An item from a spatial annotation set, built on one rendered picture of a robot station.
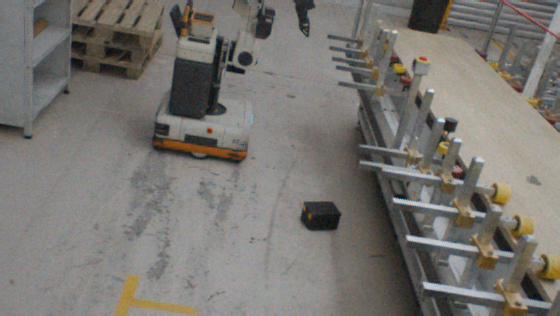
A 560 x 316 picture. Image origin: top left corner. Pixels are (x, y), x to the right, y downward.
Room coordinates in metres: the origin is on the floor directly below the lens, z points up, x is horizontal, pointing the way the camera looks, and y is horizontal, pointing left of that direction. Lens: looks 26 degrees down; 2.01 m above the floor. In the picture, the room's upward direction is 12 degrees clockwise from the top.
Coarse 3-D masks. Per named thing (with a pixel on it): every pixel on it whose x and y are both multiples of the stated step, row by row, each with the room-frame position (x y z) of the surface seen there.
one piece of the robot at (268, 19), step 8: (264, 0) 4.30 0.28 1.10; (264, 8) 4.15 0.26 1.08; (272, 8) 4.37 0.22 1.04; (264, 16) 4.13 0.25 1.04; (272, 16) 4.13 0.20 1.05; (256, 24) 4.14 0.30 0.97; (264, 24) 4.13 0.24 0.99; (272, 24) 4.13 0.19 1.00; (256, 32) 4.12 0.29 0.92; (264, 32) 4.13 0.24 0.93
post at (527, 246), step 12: (528, 240) 1.61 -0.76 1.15; (516, 252) 1.63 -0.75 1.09; (528, 252) 1.61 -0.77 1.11; (516, 264) 1.61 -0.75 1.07; (528, 264) 1.61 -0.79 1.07; (504, 276) 1.64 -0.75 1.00; (516, 276) 1.61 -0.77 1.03; (504, 288) 1.61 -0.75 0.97; (516, 288) 1.61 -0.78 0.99; (492, 312) 1.62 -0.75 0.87
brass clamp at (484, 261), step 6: (474, 234) 1.92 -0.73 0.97; (474, 240) 1.88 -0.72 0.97; (480, 246) 1.84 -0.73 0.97; (486, 246) 1.84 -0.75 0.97; (480, 252) 1.81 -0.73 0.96; (486, 252) 1.81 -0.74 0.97; (480, 258) 1.80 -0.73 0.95; (486, 258) 1.78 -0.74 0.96; (492, 258) 1.78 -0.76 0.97; (498, 258) 1.79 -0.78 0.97; (480, 264) 1.78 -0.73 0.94; (486, 264) 1.78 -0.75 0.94; (492, 264) 1.79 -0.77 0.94
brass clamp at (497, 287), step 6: (498, 282) 1.64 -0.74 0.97; (492, 288) 1.65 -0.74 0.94; (498, 288) 1.63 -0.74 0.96; (504, 294) 1.59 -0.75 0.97; (510, 294) 1.59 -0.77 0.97; (516, 294) 1.60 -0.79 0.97; (510, 300) 1.56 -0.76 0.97; (516, 300) 1.57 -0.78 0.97; (522, 300) 1.58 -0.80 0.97; (504, 306) 1.56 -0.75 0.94; (510, 306) 1.54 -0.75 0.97; (516, 306) 1.54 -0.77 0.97; (522, 306) 1.55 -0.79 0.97; (504, 312) 1.55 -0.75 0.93; (510, 312) 1.53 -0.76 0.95; (516, 312) 1.53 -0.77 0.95; (522, 312) 1.54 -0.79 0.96
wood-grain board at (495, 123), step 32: (416, 32) 5.21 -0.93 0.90; (448, 64) 4.39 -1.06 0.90; (480, 64) 4.57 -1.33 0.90; (448, 96) 3.65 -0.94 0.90; (480, 96) 3.78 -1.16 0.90; (512, 96) 3.91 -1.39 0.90; (480, 128) 3.20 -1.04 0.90; (512, 128) 3.30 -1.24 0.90; (544, 128) 3.41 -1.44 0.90; (512, 160) 2.84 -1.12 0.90; (544, 160) 2.92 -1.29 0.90; (512, 192) 2.47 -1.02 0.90; (544, 192) 2.54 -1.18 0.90; (544, 224) 2.23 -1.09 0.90; (544, 288) 1.78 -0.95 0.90
